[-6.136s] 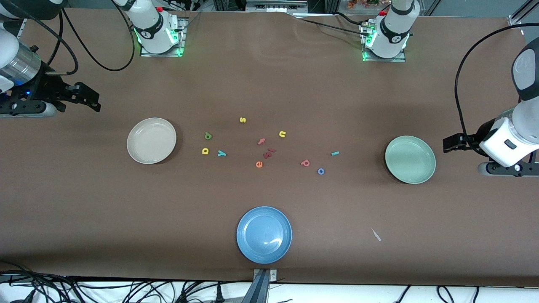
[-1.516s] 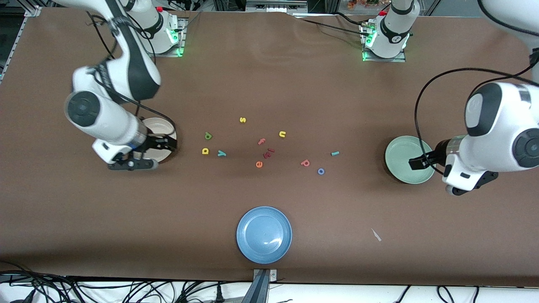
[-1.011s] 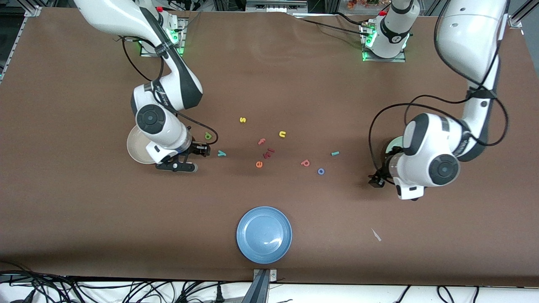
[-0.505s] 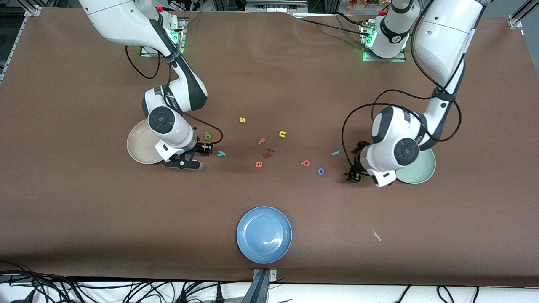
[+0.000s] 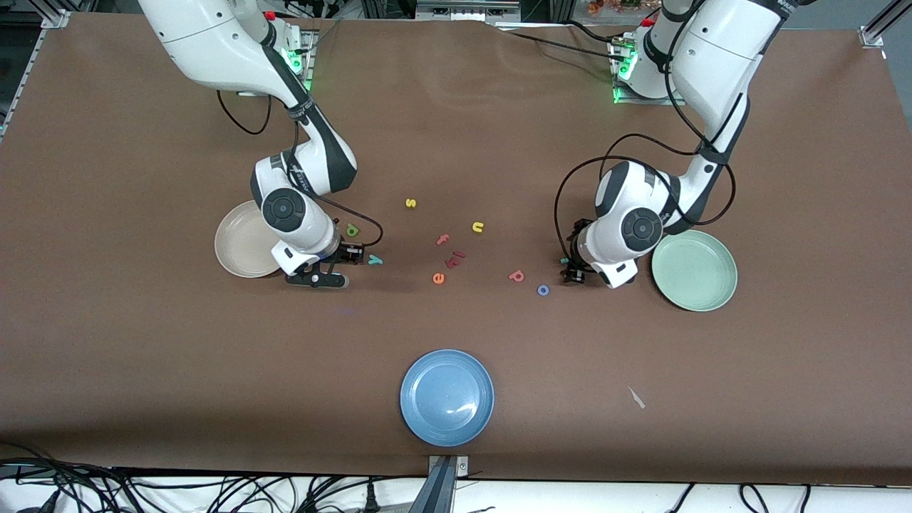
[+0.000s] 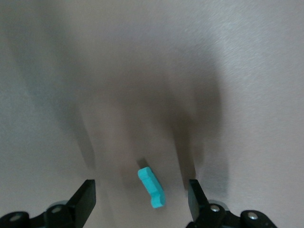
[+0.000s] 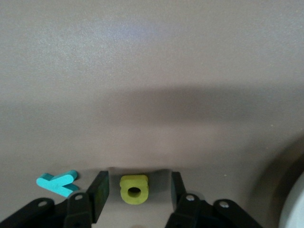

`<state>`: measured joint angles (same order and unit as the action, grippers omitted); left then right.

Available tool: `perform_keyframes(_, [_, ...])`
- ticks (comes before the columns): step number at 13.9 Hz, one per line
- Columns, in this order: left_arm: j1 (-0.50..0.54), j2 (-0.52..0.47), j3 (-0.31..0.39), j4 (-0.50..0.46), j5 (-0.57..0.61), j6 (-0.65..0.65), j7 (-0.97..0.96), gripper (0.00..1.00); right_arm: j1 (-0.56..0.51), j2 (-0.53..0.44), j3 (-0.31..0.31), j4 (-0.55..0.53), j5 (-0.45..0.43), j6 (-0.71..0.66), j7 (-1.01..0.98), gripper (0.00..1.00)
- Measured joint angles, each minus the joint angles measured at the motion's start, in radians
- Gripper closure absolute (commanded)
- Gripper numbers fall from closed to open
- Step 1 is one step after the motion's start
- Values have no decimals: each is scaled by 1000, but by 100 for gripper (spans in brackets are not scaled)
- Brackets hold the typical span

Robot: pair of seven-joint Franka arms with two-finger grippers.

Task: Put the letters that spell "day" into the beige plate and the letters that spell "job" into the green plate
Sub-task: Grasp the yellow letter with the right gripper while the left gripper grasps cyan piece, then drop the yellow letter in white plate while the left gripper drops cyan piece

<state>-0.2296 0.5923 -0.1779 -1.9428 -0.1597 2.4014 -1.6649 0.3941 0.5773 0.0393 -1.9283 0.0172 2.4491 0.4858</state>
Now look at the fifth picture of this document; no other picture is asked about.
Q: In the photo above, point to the aluminium corner profile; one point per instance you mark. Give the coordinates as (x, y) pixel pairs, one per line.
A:
(873, 34)

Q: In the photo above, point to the aluminium frame bar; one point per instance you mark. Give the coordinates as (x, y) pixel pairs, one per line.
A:
(467, 10)

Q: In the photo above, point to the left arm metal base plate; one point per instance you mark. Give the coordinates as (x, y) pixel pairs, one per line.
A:
(627, 100)

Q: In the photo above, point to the white paper scrap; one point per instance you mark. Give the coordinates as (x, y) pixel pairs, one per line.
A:
(636, 397)

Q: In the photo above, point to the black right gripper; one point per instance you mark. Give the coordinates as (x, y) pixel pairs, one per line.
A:
(348, 253)

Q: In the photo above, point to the pink letter p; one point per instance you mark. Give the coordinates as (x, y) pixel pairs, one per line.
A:
(517, 276)

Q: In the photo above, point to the blue plate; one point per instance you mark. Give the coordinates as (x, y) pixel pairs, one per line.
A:
(447, 397)

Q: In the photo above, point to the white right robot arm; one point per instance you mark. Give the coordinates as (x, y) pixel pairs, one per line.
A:
(206, 43)

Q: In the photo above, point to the beige brown plate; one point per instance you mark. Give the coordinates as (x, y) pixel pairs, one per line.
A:
(239, 246)

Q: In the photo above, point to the grey metal camera post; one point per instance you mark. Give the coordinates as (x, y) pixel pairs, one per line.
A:
(438, 491)

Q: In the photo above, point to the orange leaf decoration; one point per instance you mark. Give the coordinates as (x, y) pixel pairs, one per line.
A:
(613, 6)

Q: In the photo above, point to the brown table cover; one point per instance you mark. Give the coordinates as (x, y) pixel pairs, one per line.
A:
(499, 142)

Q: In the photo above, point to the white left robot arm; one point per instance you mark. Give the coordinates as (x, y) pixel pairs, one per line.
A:
(719, 50)

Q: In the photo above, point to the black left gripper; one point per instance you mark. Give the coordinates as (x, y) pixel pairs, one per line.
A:
(576, 265)

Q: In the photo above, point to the aluminium edge profile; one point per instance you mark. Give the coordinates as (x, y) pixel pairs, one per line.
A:
(53, 18)

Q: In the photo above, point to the pale green plate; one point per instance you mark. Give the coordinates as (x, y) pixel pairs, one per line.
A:
(702, 278)

